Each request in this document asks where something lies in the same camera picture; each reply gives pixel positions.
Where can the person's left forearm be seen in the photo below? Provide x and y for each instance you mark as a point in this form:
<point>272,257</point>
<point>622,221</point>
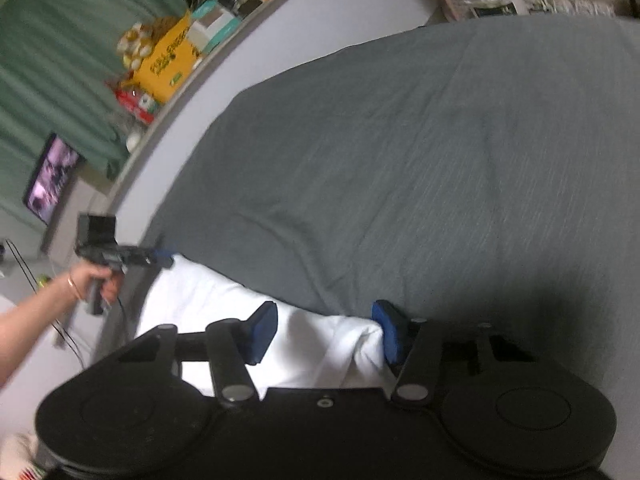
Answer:
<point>30,315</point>

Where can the yellow white plush bundle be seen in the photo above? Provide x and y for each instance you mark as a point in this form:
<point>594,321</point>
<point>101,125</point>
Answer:
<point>137,42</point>

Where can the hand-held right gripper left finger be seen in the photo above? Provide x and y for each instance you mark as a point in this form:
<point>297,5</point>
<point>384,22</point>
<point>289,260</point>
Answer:
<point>262,332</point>

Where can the flat screen monitor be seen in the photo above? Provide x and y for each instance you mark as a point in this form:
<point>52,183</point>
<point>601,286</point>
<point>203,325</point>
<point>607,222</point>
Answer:
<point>52,180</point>

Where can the grey bed sheet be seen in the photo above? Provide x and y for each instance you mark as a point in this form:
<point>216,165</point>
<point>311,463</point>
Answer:
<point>400,160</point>

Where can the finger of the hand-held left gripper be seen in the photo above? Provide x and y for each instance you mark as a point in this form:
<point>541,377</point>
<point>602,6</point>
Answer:
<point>164,259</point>

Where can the green curtain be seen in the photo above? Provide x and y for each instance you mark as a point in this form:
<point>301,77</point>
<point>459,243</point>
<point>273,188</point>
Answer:
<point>75,35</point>

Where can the yellow cardboard box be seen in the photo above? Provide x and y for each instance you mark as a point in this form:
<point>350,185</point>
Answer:
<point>167,62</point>

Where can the red white printed packet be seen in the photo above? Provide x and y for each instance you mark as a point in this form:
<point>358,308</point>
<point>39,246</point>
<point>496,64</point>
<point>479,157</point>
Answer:
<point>135,102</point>

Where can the white round object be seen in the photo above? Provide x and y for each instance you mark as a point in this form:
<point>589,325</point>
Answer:
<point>134,142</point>

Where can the teal and white box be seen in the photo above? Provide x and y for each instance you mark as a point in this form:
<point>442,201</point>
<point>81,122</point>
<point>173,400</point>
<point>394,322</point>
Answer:
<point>215,22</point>

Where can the grey window ledge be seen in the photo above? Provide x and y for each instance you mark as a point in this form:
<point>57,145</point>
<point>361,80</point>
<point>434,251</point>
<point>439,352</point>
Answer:
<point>226,46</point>

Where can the person's left hand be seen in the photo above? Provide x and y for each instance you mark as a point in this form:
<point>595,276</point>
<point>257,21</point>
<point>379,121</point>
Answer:
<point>85,277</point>

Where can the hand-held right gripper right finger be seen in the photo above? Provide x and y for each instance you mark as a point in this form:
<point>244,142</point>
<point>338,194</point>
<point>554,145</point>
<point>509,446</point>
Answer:
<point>390,332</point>

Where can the white shirt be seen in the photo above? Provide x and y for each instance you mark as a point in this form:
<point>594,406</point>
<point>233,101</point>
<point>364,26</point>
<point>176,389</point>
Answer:
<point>210,295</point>

